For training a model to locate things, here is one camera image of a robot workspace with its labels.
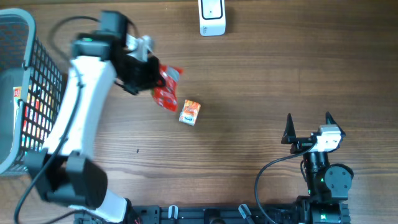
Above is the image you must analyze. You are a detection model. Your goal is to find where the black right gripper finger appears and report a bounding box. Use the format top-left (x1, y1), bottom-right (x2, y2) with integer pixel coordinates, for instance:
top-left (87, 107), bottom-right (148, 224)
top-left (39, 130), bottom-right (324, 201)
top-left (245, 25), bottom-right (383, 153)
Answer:
top-left (325, 111), bottom-right (346, 137)
top-left (281, 113), bottom-right (296, 144)

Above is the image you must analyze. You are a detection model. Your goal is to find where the red snack bag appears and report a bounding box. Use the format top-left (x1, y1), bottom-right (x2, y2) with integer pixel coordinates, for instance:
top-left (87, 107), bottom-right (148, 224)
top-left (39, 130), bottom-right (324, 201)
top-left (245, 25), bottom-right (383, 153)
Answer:
top-left (151, 64), bottom-right (183, 112)

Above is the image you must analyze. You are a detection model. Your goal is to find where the orange small carton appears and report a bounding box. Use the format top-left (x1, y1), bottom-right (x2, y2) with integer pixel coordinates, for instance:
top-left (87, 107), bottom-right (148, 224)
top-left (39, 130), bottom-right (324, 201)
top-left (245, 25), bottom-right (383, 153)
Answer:
top-left (179, 100), bottom-right (201, 126)

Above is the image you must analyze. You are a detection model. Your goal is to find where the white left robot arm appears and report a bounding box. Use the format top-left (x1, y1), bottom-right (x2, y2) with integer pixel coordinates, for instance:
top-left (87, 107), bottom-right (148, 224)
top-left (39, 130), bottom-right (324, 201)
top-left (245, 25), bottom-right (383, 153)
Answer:
top-left (25, 11), bottom-right (169, 223)

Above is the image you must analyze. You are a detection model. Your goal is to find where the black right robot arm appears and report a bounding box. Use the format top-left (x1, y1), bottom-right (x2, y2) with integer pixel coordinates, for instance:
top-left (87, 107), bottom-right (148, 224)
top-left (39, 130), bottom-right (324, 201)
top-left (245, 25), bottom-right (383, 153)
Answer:
top-left (281, 112), bottom-right (354, 224)

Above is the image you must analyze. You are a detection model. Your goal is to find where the grey plastic shopping basket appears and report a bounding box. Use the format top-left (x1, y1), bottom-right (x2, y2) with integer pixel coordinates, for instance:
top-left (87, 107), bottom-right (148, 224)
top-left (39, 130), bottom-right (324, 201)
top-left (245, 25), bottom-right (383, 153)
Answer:
top-left (1, 8), bottom-right (66, 176)

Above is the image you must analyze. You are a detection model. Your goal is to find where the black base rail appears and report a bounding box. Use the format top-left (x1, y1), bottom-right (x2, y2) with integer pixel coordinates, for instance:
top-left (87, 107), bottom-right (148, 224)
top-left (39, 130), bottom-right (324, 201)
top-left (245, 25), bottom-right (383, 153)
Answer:
top-left (74, 204), bottom-right (351, 224)

